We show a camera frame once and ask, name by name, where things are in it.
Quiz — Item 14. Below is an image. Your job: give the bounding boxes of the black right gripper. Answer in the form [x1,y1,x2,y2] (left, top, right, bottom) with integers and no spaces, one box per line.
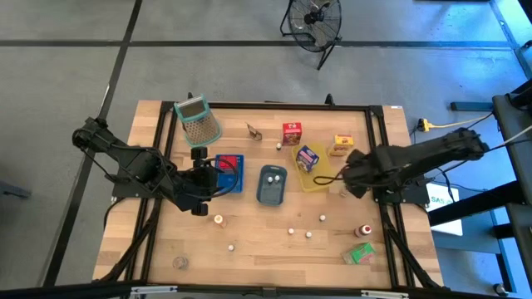
[344,148,377,199]

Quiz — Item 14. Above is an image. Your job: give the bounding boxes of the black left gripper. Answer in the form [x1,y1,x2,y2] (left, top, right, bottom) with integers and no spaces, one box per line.
[182,146,220,217]

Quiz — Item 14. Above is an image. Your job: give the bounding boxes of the red sprinkles packet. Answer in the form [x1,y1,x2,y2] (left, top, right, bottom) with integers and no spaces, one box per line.
[218,154,239,174]

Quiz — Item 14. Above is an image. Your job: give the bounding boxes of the blue Frosted Flakes cereal box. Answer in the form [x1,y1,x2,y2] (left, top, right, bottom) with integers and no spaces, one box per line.
[295,145,321,174]

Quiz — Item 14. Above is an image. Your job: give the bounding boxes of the teal plastic bin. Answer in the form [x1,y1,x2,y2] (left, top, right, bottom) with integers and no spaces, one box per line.
[255,164,288,208]

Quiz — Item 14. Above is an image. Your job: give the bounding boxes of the blue plastic basket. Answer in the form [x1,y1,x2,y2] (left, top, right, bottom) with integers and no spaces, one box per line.
[214,154,246,195]

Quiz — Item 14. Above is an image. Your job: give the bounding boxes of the yellow Corn Pops cereal box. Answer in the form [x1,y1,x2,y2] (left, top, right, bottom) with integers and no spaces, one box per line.
[329,133,356,158]

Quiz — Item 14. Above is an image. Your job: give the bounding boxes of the translucent yellow plastic bin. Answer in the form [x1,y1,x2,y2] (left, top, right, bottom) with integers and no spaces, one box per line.
[291,142,333,194]

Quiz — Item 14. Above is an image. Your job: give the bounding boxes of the steel box grater teal trim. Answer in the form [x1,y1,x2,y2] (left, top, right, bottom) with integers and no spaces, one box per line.
[173,94,222,149]

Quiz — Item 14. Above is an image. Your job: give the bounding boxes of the red food colouring squeeze bottle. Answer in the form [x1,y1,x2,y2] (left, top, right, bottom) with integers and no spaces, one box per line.
[353,223,373,239]

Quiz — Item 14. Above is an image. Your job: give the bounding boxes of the brown foil pouch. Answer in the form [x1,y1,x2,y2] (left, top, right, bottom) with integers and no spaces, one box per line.
[245,121,264,143]

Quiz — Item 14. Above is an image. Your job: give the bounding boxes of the red Froot Loops cereal box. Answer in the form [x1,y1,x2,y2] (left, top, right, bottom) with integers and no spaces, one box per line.
[282,120,303,147]

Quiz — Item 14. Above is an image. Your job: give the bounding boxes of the green Apple Jacks cereal box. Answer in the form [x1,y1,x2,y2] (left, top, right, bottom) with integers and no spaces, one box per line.
[341,242,377,267]

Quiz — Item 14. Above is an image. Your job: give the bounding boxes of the white floor sign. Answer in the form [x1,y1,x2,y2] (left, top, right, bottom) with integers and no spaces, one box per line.
[424,182,465,238]

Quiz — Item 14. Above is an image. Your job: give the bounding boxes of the black floor fan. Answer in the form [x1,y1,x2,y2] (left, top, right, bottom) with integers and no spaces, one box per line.
[278,0,344,71]

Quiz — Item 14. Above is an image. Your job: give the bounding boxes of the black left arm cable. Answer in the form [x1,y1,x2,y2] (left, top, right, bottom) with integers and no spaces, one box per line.
[207,156,241,197]

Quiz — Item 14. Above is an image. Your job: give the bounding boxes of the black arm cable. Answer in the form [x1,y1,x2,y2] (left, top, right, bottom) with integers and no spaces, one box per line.
[207,156,241,197]
[313,173,348,187]

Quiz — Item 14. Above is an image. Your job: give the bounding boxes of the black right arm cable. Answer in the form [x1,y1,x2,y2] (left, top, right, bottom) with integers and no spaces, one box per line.
[313,173,348,187]

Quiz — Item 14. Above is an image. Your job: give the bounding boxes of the yellow extension cord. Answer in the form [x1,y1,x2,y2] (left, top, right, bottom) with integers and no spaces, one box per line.
[416,111,494,133]

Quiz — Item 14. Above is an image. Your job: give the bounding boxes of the black aluminium table frame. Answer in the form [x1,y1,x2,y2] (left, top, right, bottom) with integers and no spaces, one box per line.
[93,91,446,299]

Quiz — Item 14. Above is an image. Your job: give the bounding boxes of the silver frame bracket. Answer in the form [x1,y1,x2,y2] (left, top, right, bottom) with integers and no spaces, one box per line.
[360,289,411,299]
[129,284,179,297]

